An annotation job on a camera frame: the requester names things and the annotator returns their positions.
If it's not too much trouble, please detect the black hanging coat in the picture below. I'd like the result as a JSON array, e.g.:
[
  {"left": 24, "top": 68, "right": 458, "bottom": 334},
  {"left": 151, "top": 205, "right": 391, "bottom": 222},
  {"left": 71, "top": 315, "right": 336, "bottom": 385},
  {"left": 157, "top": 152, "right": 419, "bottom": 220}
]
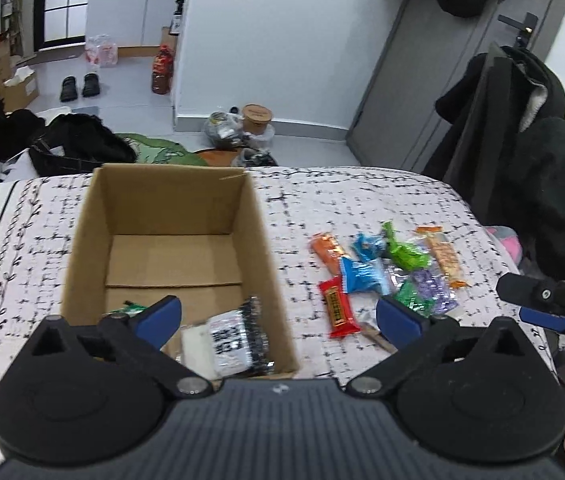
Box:
[{"left": 420, "top": 42, "right": 565, "bottom": 281}]

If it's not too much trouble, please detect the white kitchen cabinet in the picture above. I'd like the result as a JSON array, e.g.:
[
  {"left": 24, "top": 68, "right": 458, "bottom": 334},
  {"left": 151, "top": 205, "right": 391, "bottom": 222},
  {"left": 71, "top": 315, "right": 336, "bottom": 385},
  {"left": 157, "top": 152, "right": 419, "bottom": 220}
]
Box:
[{"left": 85, "top": 0, "right": 196, "bottom": 48}]

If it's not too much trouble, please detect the orange snack packet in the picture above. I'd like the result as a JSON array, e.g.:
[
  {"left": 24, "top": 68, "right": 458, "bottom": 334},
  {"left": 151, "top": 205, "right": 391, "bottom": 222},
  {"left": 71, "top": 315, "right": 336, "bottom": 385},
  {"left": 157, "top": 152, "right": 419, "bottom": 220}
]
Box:
[{"left": 310, "top": 232, "right": 348, "bottom": 278}]

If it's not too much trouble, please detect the green rug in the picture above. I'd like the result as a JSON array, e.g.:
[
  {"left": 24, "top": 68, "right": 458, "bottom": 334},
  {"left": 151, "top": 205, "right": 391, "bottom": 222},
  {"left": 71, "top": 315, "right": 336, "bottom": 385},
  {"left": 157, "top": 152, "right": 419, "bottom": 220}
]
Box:
[{"left": 115, "top": 132, "right": 208, "bottom": 167}]

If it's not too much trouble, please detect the black bag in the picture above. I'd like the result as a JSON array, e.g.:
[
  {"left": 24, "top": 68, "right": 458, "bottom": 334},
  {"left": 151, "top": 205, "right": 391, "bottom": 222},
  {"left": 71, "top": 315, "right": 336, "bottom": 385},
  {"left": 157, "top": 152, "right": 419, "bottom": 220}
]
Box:
[{"left": 27, "top": 114, "right": 138, "bottom": 177}]

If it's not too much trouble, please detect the purple snack packet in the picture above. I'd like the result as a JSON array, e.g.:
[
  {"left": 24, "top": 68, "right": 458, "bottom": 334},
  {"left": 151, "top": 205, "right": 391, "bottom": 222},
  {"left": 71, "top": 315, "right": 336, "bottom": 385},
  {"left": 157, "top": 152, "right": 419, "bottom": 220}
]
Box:
[{"left": 410, "top": 267, "right": 458, "bottom": 316}]

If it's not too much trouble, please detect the green striped snack packet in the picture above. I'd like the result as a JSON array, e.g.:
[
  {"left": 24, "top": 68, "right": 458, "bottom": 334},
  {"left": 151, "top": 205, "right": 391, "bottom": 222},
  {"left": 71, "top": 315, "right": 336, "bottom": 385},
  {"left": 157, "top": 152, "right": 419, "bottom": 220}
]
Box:
[{"left": 107, "top": 301, "right": 150, "bottom": 318}]

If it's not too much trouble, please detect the light green snack packet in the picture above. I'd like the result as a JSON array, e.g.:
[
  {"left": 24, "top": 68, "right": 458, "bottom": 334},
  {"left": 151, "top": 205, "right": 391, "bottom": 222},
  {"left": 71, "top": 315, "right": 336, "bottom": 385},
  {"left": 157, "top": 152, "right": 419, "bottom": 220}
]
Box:
[{"left": 380, "top": 221, "right": 433, "bottom": 271}]

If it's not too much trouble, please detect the pink cloth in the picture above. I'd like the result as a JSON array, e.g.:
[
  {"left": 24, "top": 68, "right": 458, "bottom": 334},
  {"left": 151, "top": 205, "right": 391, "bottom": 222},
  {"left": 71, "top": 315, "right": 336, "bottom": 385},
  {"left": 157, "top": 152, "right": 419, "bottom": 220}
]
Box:
[{"left": 485, "top": 225, "right": 521, "bottom": 261}]

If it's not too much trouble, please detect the pink plastic bag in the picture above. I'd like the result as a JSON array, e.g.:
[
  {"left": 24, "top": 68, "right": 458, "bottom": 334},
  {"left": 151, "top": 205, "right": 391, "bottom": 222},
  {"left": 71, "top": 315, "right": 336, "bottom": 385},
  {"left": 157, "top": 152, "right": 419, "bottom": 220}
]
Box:
[{"left": 85, "top": 34, "right": 119, "bottom": 67}]

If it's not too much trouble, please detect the dark framed sliding door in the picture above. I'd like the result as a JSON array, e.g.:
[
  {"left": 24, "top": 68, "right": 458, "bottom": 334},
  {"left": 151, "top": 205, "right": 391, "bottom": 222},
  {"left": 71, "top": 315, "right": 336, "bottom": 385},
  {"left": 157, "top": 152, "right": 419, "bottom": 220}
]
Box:
[{"left": 32, "top": 0, "right": 96, "bottom": 53}]

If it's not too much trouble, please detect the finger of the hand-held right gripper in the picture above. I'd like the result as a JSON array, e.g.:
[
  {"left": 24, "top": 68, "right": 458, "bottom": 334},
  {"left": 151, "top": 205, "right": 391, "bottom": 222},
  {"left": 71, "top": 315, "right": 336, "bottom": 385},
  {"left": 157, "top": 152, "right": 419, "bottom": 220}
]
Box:
[
  {"left": 519, "top": 307, "right": 565, "bottom": 347},
  {"left": 495, "top": 272, "right": 565, "bottom": 317}
]

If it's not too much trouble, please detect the clear snack packet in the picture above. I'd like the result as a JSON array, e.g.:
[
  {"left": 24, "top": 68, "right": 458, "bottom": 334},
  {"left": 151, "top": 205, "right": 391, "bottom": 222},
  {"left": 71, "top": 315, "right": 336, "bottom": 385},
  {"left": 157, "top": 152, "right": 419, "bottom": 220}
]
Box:
[{"left": 357, "top": 307, "right": 398, "bottom": 353}]

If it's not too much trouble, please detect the black and white printed blanket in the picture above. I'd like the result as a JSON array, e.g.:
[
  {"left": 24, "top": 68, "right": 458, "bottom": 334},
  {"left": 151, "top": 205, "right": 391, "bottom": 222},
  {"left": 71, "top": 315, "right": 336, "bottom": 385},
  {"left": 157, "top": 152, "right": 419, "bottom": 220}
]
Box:
[{"left": 0, "top": 165, "right": 558, "bottom": 471}]

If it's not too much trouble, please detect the blue snack packet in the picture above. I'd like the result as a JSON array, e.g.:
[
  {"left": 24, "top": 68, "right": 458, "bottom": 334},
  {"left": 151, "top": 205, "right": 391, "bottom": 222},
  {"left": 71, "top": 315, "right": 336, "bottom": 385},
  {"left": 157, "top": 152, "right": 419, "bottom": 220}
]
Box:
[
  {"left": 353, "top": 233, "right": 388, "bottom": 261},
  {"left": 339, "top": 257, "right": 393, "bottom": 296}
]

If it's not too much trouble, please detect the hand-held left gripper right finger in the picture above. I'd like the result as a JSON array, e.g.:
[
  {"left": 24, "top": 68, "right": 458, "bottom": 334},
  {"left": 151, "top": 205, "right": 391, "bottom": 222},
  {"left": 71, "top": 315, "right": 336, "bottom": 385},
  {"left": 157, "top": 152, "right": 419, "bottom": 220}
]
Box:
[{"left": 347, "top": 296, "right": 541, "bottom": 398}]

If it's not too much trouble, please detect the brown lidded bucket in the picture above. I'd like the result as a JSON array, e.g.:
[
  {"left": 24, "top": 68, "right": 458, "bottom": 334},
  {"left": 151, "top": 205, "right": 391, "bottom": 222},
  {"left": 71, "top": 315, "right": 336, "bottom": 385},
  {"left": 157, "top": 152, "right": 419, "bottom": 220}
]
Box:
[{"left": 241, "top": 104, "right": 274, "bottom": 136}]

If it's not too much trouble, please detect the black spray bottle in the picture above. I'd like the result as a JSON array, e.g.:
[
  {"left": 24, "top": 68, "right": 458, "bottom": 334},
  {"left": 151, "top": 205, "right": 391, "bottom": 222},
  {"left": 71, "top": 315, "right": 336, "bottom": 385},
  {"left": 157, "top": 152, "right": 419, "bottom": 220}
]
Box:
[{"left": 170, "top": 0, "right": 186, "bottom": 36}]

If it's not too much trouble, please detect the orange and beige snack bar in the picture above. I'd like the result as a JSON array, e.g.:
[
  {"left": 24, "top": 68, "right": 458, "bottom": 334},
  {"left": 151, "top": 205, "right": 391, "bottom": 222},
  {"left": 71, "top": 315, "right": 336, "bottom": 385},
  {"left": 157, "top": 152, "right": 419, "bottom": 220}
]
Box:
[{"left": 415, "top": 226, "right": 471, "bottom": 289}]

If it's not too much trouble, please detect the black door handle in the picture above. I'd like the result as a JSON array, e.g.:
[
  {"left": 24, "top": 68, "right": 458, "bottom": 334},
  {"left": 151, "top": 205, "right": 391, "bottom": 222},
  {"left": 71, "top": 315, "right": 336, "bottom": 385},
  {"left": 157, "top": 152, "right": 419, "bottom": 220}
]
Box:
[{"left": 497, "top": 11, "right": 538, "bottom": 51}]

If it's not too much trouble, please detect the low cardboard carton with paper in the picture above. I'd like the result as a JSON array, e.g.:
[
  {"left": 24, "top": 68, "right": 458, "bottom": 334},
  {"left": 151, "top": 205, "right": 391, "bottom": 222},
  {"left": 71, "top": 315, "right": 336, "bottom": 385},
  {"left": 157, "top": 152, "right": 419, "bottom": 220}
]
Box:
[{"left": 2, "top": 66, "right": 40, "bottom": 111}]

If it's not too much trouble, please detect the clear bag of cans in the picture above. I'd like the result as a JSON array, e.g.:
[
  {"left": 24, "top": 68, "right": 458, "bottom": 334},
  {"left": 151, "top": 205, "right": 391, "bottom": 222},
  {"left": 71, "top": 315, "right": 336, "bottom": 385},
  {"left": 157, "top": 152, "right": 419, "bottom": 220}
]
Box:
[{"left": 204, "top": 110, "right": 246, "bottom": 150}]

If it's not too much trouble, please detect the grey door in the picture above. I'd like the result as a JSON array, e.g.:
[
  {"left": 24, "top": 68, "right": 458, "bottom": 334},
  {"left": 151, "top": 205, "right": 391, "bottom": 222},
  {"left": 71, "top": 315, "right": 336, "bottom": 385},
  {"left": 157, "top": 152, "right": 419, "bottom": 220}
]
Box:
[{"left": 347, "top": 0, "right": 565, "bottom": 176}]

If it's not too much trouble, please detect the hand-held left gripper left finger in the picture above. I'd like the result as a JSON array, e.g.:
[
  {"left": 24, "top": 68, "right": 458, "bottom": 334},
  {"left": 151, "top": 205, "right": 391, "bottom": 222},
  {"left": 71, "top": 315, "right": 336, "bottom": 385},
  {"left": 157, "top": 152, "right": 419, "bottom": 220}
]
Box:
[{"left": 26, "top": 296, "right": 213, "bottom": 401}]

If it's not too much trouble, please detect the brown round mat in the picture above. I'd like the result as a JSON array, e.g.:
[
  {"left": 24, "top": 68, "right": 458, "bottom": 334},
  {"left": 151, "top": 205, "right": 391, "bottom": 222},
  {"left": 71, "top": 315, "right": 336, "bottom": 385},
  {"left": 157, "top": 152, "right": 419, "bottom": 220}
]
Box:
[{"left": 195, "top": 149, "right": 243, "bottom": 167}]

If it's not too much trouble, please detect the red snack bar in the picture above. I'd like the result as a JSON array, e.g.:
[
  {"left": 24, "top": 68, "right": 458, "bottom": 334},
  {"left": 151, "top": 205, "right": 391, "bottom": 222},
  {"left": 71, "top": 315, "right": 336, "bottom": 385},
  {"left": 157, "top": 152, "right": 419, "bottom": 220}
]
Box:
[{"left": 319, "top": 276, "right": 362, "bottom": 339}]

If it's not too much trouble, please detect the brown cardboard box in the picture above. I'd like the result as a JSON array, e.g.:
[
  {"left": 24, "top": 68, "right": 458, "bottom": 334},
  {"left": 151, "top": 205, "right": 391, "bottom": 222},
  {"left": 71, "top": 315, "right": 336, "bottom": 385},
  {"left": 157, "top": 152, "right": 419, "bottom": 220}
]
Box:
[{"left": 60, "top": 162, "right": 303, "bottom": 393}]

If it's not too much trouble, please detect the dark green snack packet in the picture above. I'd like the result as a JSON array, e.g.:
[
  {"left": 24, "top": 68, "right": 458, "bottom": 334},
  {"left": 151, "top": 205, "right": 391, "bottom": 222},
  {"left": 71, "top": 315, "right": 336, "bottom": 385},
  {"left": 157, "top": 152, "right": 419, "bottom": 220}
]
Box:
[{"left": 393, "top": 280, "right": 436, "bottom": 318}]

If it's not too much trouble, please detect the black and white snack packet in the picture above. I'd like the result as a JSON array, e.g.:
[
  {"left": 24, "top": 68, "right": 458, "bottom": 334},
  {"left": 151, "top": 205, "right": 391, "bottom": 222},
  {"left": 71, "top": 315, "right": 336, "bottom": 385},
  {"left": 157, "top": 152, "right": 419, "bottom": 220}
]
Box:
[{"left": 178, "top": 297, "right": 276, "bottom": 380}]

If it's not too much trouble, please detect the small clear plastic bag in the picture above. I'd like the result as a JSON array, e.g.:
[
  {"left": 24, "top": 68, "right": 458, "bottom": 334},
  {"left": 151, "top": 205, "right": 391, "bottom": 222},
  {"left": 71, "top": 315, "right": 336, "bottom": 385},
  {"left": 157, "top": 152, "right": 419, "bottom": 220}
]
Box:
[{"left": 235, "top": 147, "right": 278, "bottom": 167}]

